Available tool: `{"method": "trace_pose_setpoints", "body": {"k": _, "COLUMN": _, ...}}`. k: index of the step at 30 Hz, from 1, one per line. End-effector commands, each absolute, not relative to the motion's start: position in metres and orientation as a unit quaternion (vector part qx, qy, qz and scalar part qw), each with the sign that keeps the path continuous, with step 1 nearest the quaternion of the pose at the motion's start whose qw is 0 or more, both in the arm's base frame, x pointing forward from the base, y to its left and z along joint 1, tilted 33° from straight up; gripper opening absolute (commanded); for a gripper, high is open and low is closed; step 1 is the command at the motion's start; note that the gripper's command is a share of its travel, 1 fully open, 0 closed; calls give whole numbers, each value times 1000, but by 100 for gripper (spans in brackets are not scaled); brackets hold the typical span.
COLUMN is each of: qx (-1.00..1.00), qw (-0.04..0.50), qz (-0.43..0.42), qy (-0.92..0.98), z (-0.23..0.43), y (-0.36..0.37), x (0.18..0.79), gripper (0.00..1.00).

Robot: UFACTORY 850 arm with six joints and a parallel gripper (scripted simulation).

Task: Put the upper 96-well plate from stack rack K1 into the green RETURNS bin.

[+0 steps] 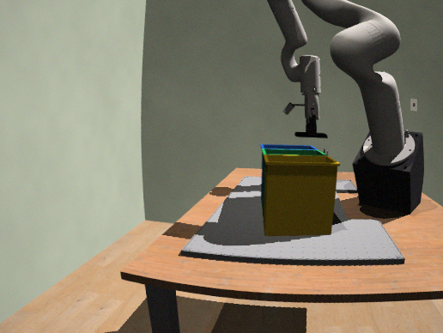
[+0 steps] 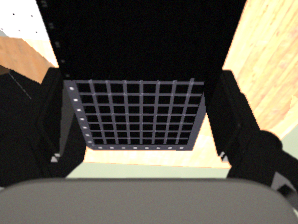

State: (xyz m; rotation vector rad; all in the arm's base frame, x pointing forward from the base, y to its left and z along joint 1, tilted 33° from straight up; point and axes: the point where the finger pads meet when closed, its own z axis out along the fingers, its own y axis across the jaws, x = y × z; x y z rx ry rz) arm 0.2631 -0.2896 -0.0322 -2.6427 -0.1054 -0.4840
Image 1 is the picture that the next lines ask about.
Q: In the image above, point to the green bin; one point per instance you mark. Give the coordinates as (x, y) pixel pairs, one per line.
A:
(290, 152)

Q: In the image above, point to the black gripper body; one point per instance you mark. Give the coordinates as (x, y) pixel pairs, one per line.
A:
(311, 101)

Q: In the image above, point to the olive-yellow open-top bin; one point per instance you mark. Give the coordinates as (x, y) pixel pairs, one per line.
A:
(299, 196)

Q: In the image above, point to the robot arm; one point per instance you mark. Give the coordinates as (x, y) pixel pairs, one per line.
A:
(369, 38)

